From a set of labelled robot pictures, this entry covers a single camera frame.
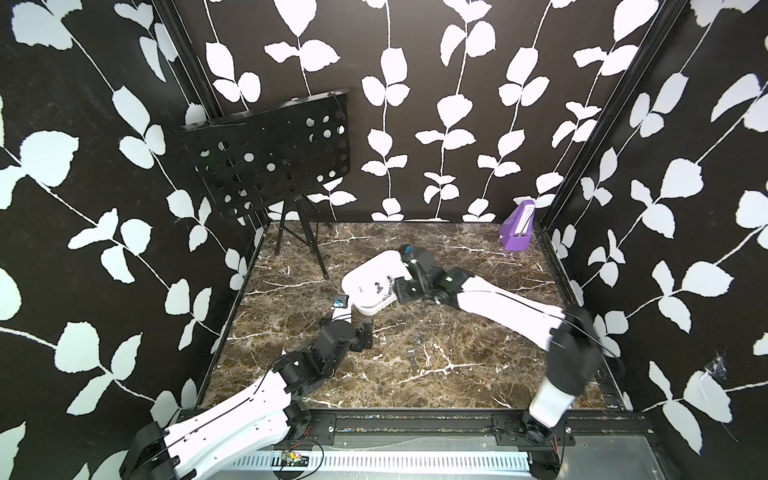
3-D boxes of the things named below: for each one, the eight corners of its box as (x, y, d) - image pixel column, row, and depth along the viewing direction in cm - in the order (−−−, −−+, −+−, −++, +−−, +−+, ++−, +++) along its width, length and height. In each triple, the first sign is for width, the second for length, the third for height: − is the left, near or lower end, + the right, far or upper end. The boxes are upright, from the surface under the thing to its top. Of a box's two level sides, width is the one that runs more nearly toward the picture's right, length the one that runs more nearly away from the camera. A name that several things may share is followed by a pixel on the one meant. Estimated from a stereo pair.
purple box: (504, 250, 115) (520, 216, 101) (498, 232, 121) (513, 197, 107) (526, 250, 115) (545, 216, 101) (519, 232, 122) (536, 197, 107)
